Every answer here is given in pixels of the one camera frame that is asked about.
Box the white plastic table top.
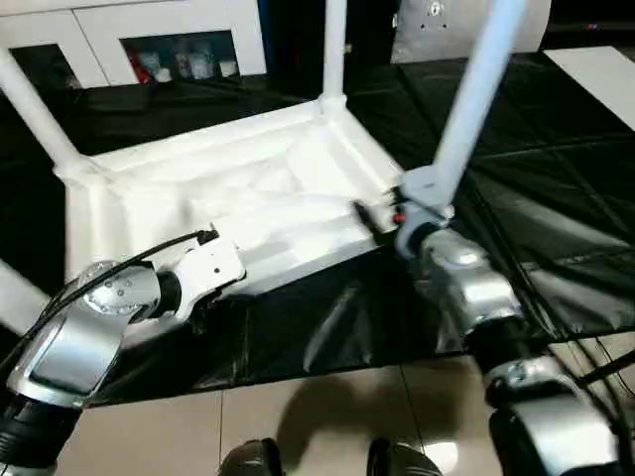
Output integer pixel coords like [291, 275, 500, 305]
[55, 94, 410, 346]

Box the black work mat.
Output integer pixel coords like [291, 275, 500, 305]
[0, 55, 635, 408]

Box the grey cushion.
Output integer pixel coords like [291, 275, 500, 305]
[390, 0, 553, 66]

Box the dark right robot foot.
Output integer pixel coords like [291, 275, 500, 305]
[365, 439, 444, 476]

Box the white flat board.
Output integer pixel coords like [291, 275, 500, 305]
[546, 47, 635, 132]

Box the white cabinet with glass doors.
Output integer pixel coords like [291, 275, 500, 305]
[0, 0, 269, 92]

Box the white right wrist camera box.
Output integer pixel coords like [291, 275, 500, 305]
[397, 167, 455, 227]

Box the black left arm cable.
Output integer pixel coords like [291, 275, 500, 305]
[0, 229, 220, 383]

